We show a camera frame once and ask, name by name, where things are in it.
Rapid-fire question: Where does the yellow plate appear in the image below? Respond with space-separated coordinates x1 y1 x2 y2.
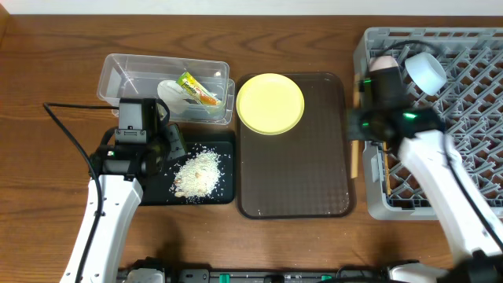
236 73 305 135

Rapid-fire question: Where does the pink bowl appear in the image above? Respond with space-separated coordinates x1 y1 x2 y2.
369 55 398 72

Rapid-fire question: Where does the rice food waste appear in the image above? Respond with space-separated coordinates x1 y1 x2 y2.
168 144 234 204

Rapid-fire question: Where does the wooden chopstick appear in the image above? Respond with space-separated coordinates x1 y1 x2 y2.
382 142 391 197
351 74 360 179

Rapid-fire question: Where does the white cup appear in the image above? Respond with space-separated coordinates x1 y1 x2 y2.
405 52 447 96

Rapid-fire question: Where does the clear plastic bin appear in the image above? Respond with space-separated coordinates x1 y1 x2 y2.
97 53 234 125

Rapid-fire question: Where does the green snack wrapper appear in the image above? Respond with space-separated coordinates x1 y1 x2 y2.
176 72 222 106

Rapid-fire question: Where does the brown serving tray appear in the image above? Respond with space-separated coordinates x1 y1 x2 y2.
237 72 355 219

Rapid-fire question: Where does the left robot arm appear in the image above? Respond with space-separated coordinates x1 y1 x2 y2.
61 98 171 282

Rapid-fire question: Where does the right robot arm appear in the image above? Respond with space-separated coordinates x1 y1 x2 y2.
347 59 502 282

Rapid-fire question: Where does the black waste tray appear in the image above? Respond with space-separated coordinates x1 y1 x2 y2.
141 130 235 206

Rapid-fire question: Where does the white napkin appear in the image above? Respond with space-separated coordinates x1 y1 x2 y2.
157 80 193 114

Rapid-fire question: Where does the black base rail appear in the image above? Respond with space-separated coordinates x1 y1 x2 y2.
117 257 459 283

